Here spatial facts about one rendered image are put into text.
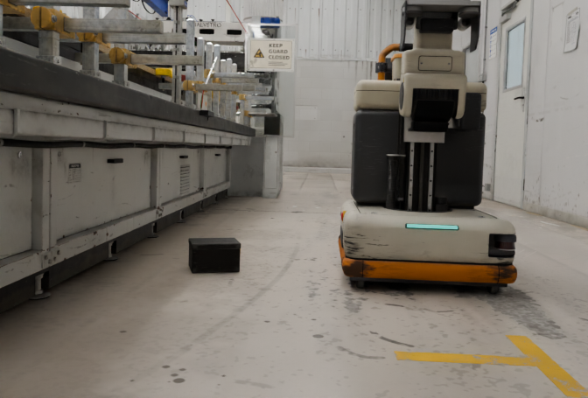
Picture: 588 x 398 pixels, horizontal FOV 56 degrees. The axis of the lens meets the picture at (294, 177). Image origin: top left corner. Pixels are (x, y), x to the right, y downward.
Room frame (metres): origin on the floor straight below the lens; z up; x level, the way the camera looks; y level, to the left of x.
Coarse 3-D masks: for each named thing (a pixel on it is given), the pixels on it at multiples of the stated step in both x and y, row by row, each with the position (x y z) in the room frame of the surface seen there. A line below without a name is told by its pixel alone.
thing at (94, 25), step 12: (12, 24) 1.42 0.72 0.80; (24, 24) 1.41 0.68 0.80; (72, 24) 1.41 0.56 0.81; (84, 24) 1.41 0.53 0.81; (96, 24) 1.41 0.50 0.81; (108, 24) 1.41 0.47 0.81; (120, 24) 1.40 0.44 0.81; (132, 24) 1.40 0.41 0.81; (144, 24) 1.40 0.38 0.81; (156, 24) 1.40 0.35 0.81
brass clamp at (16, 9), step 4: (0, 0) 1.13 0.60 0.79; (4, 0) 1.15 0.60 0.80; (8, 0) 1.16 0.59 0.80; (4, 4) 1.15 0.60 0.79; (8, 4) 1.16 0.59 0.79; (12, 4) 1.17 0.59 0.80; (4, 8) 1.18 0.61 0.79; (8, 8) 1.17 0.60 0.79; (12, 8) 1.18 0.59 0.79; (16, 8) 1.19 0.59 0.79; (20, 8) 1.21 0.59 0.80; (4, 12) 1.22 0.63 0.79; (8, 12) 1.21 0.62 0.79; (12, 12) 1.21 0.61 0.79; (16, 12) 1.21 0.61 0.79; (20, 12) 1.21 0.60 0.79
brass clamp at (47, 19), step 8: (40, 8) 1.34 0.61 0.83; (32, 16) 1.34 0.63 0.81; (40, 16) 1.34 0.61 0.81; (48, 16) 1.34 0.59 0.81; (56, 16) 1.37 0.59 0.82; (64, 16) 1.41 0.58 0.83; (40, 24) 1.34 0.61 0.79; (48, 24) 1.34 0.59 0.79; (56, 24) 1.37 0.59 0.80; (64, 32) 1.41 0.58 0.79; (72, 32) 1.46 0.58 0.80
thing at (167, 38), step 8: (168, 32) 1.65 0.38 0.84; (176, 32) 1.65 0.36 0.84; (64, 40) 1.67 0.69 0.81; (72, 40) 1.66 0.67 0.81; (104, 40) 1.66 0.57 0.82; (112, 40) 1.66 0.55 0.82; (120, 40) 1.66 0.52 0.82; (128, 40) 1.66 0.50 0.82; (136, 40) 1.66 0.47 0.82; (144, 40) 1.65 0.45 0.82; (152, 40) 1.65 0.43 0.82; (160, 40) 1.65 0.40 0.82; (168, 40) 1.65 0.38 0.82; (176, 40) 1.65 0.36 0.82; (184, 40) 1.65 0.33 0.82
